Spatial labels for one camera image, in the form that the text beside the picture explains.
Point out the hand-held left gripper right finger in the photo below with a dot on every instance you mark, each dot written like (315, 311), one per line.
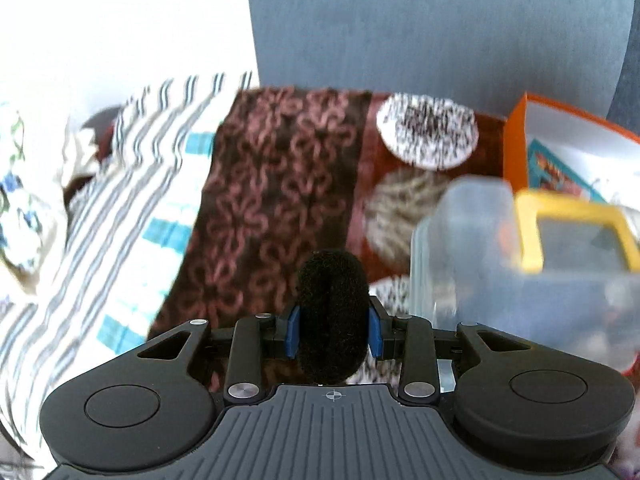
(374, 332)

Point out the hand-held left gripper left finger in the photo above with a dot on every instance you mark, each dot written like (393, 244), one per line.
(293, 332)

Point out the black scrunchie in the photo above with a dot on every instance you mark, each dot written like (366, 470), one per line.
(332, 310)

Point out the orange cardboard box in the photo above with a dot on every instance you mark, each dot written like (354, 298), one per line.
(515, 150)

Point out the teal printed packet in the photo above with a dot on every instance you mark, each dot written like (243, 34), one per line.
(550, 165)

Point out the maroon printed blanket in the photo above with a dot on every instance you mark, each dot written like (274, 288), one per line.
(260, 185)

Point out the striped bed sheet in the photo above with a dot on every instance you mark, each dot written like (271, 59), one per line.
(125, 240)

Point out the floral pillow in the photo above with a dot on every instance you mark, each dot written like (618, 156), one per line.
(20, 220)

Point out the grey upholstered headboard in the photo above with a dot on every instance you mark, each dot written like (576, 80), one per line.
(425, 25)

